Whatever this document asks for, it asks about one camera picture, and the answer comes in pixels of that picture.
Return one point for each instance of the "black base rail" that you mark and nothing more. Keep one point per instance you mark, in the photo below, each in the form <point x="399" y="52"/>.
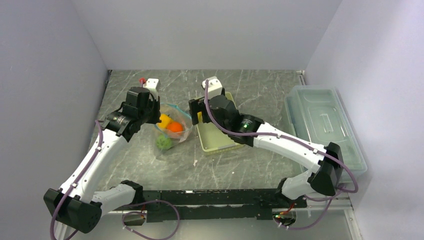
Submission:
<point x="210" y="204"/>

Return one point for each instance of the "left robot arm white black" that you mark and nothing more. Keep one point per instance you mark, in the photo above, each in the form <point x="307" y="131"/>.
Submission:
<point x="76" y="203"/>

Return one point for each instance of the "aluminium frame rail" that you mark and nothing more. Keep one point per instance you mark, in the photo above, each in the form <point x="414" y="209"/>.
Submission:
<point x="317" y="203"/>

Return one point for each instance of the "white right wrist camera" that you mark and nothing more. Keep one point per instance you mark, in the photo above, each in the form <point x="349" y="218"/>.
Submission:
<point x="215" y="87"/>

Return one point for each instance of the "clear plastic lidded container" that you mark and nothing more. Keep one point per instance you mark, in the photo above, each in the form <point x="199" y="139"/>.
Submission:
<point x="315" y="114"/>

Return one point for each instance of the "green bumpy fruit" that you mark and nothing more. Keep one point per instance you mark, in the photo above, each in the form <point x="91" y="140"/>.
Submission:
<point x="163" y="142"/>

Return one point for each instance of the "yellow banana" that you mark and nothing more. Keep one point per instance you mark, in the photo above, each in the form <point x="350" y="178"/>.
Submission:
<point x="200" y="117"/>

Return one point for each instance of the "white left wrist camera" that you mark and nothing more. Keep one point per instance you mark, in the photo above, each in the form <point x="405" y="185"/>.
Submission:
<point x="151" y="84"/>

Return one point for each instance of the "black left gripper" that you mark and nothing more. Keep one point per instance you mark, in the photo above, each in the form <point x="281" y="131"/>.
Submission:
<point x="156" y="103"/>

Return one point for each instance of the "clear zip bag blue zipper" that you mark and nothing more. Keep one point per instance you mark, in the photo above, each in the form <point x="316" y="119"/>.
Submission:
<point x="178" y="115"/>

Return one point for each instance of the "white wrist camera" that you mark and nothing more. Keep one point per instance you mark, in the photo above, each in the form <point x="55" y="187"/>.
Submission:
<point x="215" y="87"/>
<point x="151" y="84"/>

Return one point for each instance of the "yellow bell pepper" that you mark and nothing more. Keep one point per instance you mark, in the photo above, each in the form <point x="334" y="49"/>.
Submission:
<point x="165" y="120"/>

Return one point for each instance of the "orange tangerine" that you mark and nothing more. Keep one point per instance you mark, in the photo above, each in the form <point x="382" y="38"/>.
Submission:
<point x="175" y="127"/>

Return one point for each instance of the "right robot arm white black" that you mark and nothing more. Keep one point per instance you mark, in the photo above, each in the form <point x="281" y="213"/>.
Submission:
<point x="322" y="162"/>

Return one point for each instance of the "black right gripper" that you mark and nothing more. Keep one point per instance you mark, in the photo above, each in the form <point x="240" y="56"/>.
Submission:
<point x="195" y="107"/>

